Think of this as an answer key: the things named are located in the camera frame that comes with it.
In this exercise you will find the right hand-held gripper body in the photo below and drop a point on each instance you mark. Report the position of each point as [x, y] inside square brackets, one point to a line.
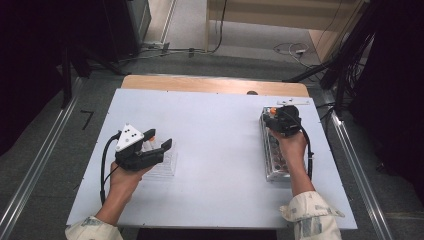
[289, 120]

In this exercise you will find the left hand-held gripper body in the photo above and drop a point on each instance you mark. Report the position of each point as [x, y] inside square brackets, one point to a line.
[128, 138]

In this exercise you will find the clear plastic tube rack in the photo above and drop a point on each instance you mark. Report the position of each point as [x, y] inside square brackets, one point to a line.
[168, 165]

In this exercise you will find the metal test tube rack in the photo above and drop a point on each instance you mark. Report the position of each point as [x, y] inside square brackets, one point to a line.
[271, 156]

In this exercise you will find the person's right hand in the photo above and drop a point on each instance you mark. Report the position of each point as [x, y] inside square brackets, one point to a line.
[293, 150]

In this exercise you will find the person's left hand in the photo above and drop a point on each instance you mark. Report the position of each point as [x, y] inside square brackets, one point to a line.
[125, 181]

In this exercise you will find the white board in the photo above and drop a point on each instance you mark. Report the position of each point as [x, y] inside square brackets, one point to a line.
[216, 150]

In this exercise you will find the black metal stand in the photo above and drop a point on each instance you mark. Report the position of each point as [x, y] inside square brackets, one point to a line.
[340, 76]
[66, 76]

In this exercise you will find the wooden table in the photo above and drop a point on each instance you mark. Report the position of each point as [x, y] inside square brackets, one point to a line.
[206, 85]

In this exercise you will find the power strip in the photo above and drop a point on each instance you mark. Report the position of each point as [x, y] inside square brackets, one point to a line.
[155, 45]

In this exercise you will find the light wooden cabinet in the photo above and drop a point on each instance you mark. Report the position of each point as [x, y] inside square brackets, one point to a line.
[283, 15]

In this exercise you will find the black computer case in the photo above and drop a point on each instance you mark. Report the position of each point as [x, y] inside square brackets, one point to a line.
[130, 26]

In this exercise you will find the dark curtain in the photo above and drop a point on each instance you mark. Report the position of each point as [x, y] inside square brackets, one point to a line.
[30, 66]
[396, 83]

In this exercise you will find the aluminium floor rail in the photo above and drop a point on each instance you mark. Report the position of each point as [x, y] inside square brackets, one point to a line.
[360, 173]
[36, 166]

